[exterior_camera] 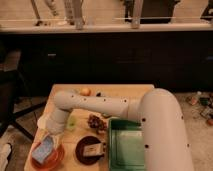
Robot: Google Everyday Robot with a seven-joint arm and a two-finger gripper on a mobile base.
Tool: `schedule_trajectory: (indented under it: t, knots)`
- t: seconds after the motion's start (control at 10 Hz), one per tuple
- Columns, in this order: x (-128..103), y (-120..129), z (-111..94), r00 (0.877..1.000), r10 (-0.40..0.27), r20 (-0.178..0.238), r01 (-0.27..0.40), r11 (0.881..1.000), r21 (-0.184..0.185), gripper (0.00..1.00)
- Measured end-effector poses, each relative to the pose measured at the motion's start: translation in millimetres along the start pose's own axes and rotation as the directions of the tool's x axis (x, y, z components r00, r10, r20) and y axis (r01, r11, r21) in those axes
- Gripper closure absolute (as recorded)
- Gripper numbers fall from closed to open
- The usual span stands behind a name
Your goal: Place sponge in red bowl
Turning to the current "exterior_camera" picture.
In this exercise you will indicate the green plastic tray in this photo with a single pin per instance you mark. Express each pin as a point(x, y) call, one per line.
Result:
point(125, 148)

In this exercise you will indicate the small box on plate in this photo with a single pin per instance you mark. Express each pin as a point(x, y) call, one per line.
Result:
point(92, 150)

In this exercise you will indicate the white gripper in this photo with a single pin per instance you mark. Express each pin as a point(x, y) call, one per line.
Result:
point(52, 126)

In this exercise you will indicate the blue sponge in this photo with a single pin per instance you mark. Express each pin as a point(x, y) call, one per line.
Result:
point(43, 150)

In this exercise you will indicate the red bowl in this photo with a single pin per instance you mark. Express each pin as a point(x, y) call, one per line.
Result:
point(51, 162)

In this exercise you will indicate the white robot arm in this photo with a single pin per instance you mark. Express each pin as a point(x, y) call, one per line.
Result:
point(159, 113)

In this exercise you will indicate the black office chair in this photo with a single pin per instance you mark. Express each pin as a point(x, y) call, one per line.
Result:
point(9, 95)

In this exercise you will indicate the green toy piece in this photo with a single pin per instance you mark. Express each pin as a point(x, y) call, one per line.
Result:
point(71, 123)

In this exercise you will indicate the purple grape bunch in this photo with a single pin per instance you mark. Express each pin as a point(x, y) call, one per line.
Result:
point(96, 123)

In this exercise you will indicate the orange fruit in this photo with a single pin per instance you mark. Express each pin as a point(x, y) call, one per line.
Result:
point(85, 92)

